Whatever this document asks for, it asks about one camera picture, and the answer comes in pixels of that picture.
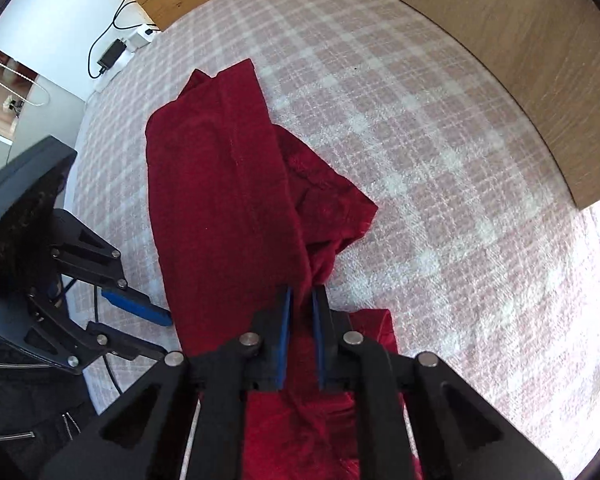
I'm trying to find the white power strip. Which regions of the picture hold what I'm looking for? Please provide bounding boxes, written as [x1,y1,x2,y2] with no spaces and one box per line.
[94,25,161,93]

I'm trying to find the pink plaid blanket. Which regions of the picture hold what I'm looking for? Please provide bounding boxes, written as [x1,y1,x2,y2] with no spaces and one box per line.
[65,0,600,480]

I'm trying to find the white charger plug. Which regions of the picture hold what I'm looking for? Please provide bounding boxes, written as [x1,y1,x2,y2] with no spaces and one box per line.
[130,25,160,48]

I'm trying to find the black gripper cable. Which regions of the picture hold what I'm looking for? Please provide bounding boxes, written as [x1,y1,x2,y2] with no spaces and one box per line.
[92,285,126,398]

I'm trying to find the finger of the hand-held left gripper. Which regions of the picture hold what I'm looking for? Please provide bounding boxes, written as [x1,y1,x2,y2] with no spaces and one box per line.
[25,290,168,373]
[50,210,173,327]

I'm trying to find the black charger cable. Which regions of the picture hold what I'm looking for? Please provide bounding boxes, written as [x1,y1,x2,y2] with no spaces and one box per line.
[87,0,153,81]

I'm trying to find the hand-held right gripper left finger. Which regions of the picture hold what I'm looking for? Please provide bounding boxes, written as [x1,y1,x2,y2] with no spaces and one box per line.
[40,285,293,480]

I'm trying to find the light wooden board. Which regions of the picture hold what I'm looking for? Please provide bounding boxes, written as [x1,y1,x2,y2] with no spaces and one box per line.
[300,0,600,210]

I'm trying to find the dark red shirt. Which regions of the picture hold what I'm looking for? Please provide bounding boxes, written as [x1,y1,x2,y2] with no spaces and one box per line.
[145,58,423,480]

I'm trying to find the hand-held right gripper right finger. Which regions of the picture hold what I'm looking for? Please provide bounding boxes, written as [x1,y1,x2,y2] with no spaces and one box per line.
[311,285,566,480]

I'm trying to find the person's black jacket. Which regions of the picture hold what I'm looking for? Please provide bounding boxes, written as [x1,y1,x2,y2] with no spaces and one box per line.
[0,345,111,480]

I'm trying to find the black power adapter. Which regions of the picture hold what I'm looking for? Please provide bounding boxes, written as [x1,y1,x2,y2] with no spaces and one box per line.
[97,39,126,68]

